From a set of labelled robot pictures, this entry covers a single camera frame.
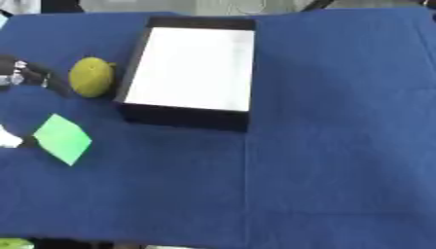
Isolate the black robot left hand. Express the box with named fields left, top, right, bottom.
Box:
left=0, top=53, right=75, bottom=150

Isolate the black box with white inside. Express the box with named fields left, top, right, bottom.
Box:
left=110, top=15, right=259, bottom=133

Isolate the yellow-green round toy fruit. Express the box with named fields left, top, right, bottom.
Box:
left=66, top=56, right=120, bottom=99

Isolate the green flat square block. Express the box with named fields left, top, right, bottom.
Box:
left=30, top=113, right=94, bottom=167

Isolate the green object at table edge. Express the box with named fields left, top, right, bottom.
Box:
left=0, top=237, right=38, bottom=249

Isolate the dark slanted tripod leg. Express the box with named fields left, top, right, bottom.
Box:
left=298, top=0, right=338, bottom=13

